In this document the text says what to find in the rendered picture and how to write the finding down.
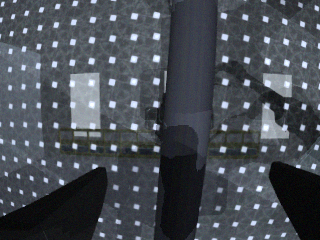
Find black cylindrical rod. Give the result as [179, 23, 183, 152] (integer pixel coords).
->
[153, 0, 219, 240]

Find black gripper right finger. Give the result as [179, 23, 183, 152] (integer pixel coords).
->
[268, 161, 320, 240]

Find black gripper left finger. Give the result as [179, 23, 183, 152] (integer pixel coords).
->
[0, 168, 108, 240]

